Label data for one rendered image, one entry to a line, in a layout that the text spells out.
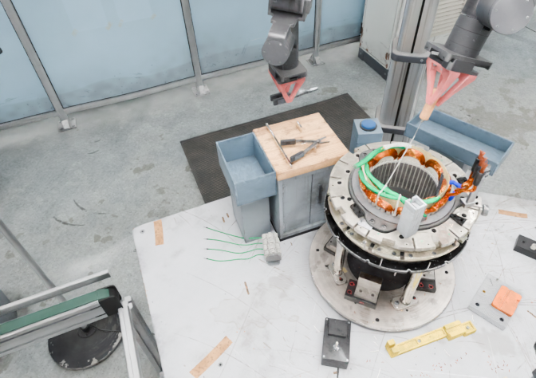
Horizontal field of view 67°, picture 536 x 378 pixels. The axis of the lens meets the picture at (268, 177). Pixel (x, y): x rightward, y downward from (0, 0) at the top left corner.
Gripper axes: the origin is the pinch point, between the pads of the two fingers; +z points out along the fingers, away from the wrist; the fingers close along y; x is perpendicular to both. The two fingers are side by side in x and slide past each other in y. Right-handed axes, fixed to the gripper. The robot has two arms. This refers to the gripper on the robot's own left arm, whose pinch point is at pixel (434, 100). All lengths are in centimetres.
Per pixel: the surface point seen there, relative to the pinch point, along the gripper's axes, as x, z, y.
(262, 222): 25, 52, -12
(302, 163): 20.8, 28.7, -8.3
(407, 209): -8.7, 18.6, -1.8
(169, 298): 16, 70, -36
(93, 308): 23, 81, -54
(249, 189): 20.5, 37.0, -20.6
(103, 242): 115, 147, -49
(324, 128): 31.5, 23.9, 1.2
